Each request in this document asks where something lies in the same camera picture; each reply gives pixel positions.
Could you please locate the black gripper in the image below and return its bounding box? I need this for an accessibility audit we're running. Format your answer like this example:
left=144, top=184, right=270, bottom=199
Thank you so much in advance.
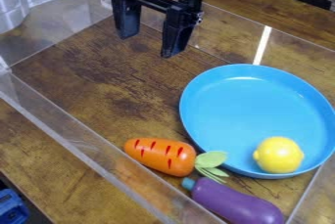
left=111, top=0, right=202, bottom=58

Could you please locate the blue round plastic tray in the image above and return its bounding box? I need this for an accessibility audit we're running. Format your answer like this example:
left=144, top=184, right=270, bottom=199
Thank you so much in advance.
left=179, top=64, right=335, bottom=179

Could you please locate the yellow toy lemon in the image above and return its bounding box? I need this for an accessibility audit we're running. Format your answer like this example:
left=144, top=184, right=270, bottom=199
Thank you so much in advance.
left=251, top=136, right=305, bottom=174

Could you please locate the orange toy carrot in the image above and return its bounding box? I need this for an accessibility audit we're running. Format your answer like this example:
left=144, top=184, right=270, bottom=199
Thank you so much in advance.
left=123, top=138, right=227, bottom=183

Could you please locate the purple toy eggplant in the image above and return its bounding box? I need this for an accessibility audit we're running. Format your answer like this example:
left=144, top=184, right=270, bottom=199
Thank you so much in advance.
left=182, top=177, right=283, bottom=224

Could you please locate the blue plastic object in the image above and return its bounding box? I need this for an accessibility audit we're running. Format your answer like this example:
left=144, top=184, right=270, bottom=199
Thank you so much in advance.
left=0, top=189, right=29, bottom=224

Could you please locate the clear acrylic enclosure wall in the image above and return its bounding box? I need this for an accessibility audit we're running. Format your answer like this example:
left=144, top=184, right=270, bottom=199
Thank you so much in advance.
left=0, top=0, right=335, bottom=224

